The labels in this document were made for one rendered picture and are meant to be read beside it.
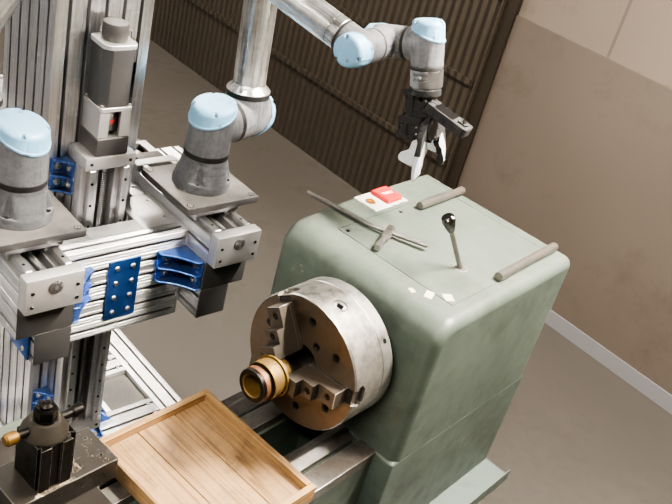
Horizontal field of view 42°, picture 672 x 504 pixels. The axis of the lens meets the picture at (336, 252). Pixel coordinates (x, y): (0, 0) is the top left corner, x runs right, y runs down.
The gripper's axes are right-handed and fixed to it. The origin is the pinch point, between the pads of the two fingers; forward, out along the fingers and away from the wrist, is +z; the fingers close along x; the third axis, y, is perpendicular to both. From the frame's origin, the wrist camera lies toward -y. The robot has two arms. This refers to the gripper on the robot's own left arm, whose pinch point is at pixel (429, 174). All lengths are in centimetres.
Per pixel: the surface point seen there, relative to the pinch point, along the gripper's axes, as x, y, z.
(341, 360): 45, -3, 28
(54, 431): 98, 21, 23
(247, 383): 55, 13, 33
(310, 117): -256, 201, 65
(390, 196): -9.1, 15.0, 11.0
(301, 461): 45, 6, 56
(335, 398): 49, -4, 34
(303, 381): 50, 3, 32
